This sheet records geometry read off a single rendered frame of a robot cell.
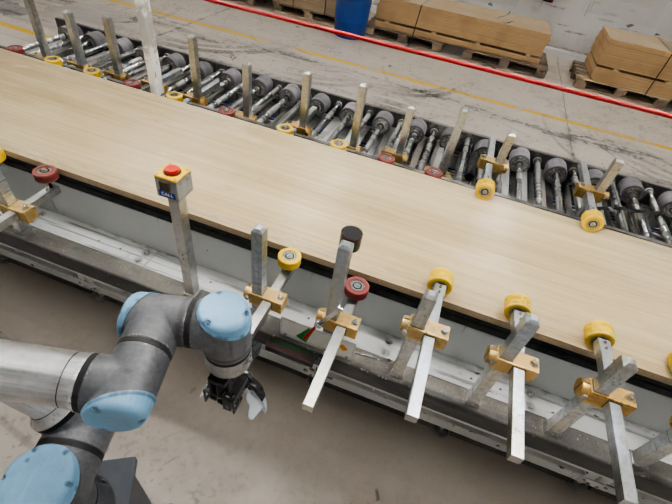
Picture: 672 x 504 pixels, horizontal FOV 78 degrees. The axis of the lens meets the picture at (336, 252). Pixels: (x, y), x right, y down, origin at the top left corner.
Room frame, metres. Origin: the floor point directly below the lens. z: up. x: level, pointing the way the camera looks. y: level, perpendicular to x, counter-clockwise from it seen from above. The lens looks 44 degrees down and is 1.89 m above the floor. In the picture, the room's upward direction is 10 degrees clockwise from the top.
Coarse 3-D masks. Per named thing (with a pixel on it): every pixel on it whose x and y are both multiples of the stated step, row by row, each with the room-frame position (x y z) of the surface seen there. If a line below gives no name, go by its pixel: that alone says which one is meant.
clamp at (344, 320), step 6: (318, 312) 0.80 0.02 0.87; (324, 312) 0.80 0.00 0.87; (342, 312) 0.81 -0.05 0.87; (318, 318) 0.78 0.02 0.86; (342, 318) 0.79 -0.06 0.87; (348, 318) 0.79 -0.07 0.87; (360, 318) 0.80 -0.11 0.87; (324, 324) 0.77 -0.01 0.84; (330, 324) 0.77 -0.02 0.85; (336, 324) 0.77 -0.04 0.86; (342, 324) 0.77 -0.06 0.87; (348, 324) 0.77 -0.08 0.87; (330, 330) 0.77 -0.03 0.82; (348, 330) 0.76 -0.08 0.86; (354, 330) 0.75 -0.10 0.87; (348, 336) 0.76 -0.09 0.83; (354, 336) 0.75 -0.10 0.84
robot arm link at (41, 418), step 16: (0, 336) 0.43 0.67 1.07; (0, 400) 0.34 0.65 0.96; (32, 416) 0.34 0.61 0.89; (48, 416) 0.35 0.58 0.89; (64, 416) 0.35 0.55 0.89; (80, 416) 0.37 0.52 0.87; (48, 432) 0.33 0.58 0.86; (64, 432) 0.33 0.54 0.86; (80, 432) 0.34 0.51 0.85; (96, 432) 0.35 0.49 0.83; (112, 432) 0.38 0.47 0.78
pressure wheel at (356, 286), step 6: (354, 276) 0.94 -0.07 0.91; (348, 282) 0.91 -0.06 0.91; (354, 282) 0.92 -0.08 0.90; (360, 282) 0.92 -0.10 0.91; (366, 282) 0.92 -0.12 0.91; (348, 288) 0.88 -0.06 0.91; (354, 288) 0.89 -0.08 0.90; (360, 288) 0.89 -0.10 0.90; (366, 288) 0.90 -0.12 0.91; (348, 294) 0.87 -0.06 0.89; (354, 294) 0.86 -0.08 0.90; (360, 294) 0.87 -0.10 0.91; (366, 294) 0.88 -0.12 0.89; (354, 300) 0.86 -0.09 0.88; (360, 300) 0.87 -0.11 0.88
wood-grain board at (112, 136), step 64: (0, 64) 1.97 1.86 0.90; (0, 128) 1.42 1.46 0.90; (64, 128) 1.50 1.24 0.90; (128, 128) 1.59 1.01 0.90; (192, 128) 1.69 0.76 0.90; (256, 128) 1.79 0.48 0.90; (128, 192) 1.16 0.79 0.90; (192, 192) 1.23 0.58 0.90; (256, 192) 1.30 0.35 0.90; (320, 192) 1.37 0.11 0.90; (384, 192) 1.46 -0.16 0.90; (448, 192) 1.54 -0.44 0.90; (320, 256) 1.01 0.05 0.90; (384, 256) 1.07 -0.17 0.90; (448, 256) 1.13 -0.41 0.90; (512, 256) 1.19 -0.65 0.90; (576, 256) 1.26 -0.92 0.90; (640, 256) 1.33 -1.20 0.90; (576, 320) 0.93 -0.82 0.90; (640, 320) 0.98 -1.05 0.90
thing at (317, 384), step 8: (352, 304) 0.86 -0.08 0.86; (352, 312) 0.83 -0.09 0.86; (336, 328) 0.75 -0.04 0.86; (344, 328) 0.76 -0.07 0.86; (336, 336) 0.73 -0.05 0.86; (328, 344) 0.69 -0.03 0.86; (336, 344) 0.70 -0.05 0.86; (328, 352) 0.67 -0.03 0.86; (336, 352) 0.68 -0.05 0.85; (328, 360) 0.64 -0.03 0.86; (320, 368) 0.61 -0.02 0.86; (328, 368) 0.61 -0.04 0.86; (320, 376) 0.59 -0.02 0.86; (312, 384) 0.56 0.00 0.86; (320, 384) 0.56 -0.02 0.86; (312, 392) 0.54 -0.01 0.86; (320, 392) 0.55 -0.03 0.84; (304, 400) 0.51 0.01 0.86; (312, 400) 0.51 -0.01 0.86; (304, 408) 0.50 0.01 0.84; (312, 408) 0.49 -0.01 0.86
